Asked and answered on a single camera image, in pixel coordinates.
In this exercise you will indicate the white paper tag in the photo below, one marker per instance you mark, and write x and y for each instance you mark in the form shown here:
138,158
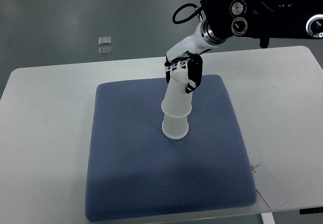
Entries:
268,188

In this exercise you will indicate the upper metal floor plate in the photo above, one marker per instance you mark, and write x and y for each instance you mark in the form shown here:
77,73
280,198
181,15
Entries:
105,40

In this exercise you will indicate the white table leg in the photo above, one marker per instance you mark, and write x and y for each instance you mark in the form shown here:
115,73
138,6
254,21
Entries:
267,218

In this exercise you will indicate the blue textured cushion mat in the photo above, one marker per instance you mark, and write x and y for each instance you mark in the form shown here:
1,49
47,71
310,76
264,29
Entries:
134,170

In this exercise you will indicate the black table control panel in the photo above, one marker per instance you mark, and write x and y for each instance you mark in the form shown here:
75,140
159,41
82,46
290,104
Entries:
311,210

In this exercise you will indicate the white paper cup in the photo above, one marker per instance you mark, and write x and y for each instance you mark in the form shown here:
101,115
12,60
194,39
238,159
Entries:
176,102
175,128

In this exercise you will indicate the white paper cup on mat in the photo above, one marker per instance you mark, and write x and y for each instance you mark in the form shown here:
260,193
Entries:
175,128

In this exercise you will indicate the black white robotic hand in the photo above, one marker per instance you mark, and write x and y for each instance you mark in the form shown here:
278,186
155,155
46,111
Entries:
187,53

